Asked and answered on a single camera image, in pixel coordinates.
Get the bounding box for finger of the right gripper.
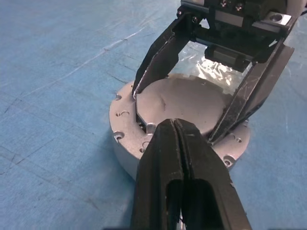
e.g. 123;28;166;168
132;13;200;96
207;39;295;146

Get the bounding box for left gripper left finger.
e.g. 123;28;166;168
130;118;185;230

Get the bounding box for blue table cover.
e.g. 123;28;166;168
0;0;307;230

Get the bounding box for round finned motor lid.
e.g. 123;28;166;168
135;76;227;139

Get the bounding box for silver motor housing with windings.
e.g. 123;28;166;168
109;73;251;179

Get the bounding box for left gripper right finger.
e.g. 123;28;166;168
174;118;253;230

